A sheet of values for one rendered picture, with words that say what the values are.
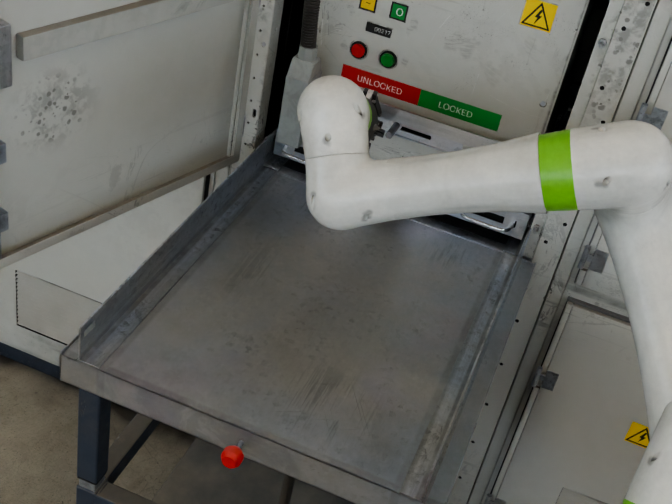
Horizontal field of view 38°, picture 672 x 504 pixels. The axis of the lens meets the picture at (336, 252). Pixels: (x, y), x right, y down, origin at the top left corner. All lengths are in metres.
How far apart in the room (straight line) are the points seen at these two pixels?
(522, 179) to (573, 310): 0.61
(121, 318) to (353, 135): 0.48
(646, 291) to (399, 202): 0.39
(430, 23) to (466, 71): 0.11
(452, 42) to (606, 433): 0.87
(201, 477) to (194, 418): 0.79
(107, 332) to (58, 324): 0.99
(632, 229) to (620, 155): 0.18
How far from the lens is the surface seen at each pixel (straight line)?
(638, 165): 1.40
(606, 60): 1.75
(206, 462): 2.32
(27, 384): 2.72
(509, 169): 1.42
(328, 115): 1.48
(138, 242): 2.28
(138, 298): 1.66
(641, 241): 1.54
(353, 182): 1.47
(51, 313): 2.57
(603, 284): 1.93
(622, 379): 2.05
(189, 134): 1.95
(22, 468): 2.53
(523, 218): 1.94
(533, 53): 1.82
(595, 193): 1.41
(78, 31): 1.62
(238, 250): 1.79
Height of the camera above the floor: 1.91
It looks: 36 degrees down
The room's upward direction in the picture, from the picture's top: 12 degrees clockwise
